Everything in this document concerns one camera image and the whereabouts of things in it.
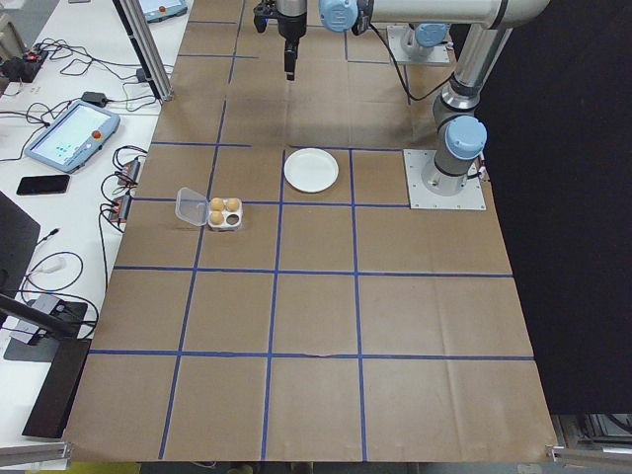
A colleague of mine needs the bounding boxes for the white round plate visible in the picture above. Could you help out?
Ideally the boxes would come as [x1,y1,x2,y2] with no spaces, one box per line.
[282,147,341,195]

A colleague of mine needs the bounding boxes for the clear plastic egg carton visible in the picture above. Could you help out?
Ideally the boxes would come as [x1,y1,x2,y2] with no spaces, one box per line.
[175,186,244,232]

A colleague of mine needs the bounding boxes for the light blue teach pendant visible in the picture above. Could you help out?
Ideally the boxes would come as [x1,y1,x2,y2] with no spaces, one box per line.
[23,98,122,175]
[137,0,192,24]

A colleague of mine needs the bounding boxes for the black orange usb adapter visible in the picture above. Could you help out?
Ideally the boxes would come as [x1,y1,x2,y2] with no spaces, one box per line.
[106,195,133,223]
[116,156,144,188]

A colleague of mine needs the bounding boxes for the black power strip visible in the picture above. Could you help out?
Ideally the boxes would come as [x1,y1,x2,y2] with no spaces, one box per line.
[0,46,50,83]

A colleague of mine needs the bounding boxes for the white side desk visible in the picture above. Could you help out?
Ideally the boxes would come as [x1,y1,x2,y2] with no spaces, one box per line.
[0,0,195,448]

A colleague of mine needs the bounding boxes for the black smartphone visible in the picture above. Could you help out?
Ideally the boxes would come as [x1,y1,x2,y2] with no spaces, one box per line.
[16,174,71,198]

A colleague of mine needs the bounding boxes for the white plug adapter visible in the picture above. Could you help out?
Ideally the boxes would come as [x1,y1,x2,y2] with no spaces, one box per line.
[30,256,68,276]

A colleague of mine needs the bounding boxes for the black monitor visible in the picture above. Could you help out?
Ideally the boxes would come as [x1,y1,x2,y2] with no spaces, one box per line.
[0,190,41,300]

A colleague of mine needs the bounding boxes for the grey monitor stand base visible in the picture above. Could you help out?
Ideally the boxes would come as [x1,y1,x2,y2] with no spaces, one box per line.
[3,298,90,361]

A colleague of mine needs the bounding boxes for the black flat board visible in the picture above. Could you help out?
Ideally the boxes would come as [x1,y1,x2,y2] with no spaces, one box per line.
[22,338,93,439]

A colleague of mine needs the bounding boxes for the aluminium extrusion bar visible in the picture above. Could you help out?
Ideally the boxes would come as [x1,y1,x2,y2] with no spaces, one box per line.
[0,441,74,468]
[545,443,632,468]

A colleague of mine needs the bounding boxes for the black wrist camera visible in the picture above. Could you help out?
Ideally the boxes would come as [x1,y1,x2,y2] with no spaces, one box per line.
[253,0,278,35]

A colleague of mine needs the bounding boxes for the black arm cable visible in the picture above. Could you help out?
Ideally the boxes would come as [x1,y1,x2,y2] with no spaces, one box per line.
[351,19,453,103]

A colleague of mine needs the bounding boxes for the aluminium frame post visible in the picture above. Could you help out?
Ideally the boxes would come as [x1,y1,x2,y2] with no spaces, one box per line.
[112,0,175,104]

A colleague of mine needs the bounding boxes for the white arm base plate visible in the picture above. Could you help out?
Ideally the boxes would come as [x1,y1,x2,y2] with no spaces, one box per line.
[386,24,453,66]
[403,148,488,211]

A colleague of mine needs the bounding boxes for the black frame cover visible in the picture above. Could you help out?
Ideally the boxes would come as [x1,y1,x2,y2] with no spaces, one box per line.
[446,0,632,417]

